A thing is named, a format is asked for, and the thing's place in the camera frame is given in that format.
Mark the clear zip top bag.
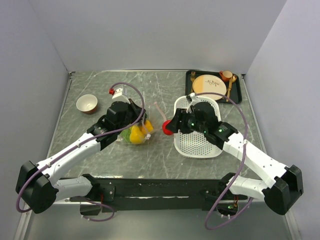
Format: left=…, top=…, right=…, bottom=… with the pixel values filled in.
left=116, top=101, right=167, bottom=145

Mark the gold spoon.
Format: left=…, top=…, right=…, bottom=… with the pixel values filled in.
left=226, top=74, right=238, bottom=102

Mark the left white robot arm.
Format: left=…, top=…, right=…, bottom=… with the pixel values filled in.
left=15, top=99, right=146, bottom=214

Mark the orange yellow mango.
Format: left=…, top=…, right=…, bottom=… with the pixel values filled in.
left=141, top=120, right=154, bottom=134

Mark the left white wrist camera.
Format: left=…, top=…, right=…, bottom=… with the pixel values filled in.
left=112, top=86, right=128, bottom=101

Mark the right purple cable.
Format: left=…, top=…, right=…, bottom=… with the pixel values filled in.
left=194, top=92, right=253, bottom=230

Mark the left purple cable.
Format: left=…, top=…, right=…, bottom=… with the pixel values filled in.
left=16, top=81, right=146, bottom=213

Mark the white perforated basket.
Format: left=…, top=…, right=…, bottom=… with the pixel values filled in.
left=173, top=95, right=222, bottom=159

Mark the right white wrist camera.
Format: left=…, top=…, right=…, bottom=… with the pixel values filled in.
left=186, top=92, right=198, bottom=112

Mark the green grapes bunch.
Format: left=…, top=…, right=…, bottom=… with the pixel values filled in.
left=120, top=128, right=131, bottom=144

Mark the purple cable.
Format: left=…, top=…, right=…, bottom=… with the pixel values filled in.
left=16, top=81, right=146, bottom=213
left=194, top=92, right=253, bottom=230

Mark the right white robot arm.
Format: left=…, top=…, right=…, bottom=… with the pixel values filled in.
left=163, top=97, right=304, bottom=215

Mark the aluminium rail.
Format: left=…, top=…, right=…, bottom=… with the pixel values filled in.
left=24, top=194, right=291, bottom=208

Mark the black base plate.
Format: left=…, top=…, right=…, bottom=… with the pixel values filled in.
left=69, top=173, right=253, bottom=217

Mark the cream orange plate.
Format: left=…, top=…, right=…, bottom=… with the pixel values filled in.
left=193, top=74, right=227, bottom=95

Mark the black tray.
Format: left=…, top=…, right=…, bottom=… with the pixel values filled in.
left=185, top=70, right=243, bottom=104

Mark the orange cup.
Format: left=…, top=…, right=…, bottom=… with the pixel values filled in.
left=219, top=70, right=233, bottom=82

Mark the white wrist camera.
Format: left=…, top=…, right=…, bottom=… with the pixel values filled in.
left=186, top=92, right=198, bottom=112
left=112, top=86, right=128, bottom=101

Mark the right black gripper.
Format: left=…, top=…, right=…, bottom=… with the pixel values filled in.
left=165, top=108, right=207, bottom=134

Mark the white brown bowl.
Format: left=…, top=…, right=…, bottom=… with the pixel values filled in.
left=75, top=94, right=98, bottom=115

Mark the yellow pear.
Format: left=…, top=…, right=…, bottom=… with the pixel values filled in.
left=129, top=125, right=145, bottom=145

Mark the gold fork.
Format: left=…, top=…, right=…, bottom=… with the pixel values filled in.
left=189, top=71, right=196, bottom=94

